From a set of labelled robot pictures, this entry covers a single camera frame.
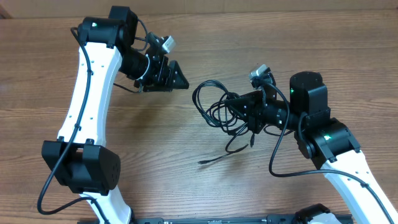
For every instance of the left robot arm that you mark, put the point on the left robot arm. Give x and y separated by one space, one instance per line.
79 158

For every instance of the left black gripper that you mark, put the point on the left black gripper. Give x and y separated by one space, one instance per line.
164 83

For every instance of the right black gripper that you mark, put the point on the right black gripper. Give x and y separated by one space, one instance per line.
251 104

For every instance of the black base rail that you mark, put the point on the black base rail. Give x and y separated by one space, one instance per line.
270 219

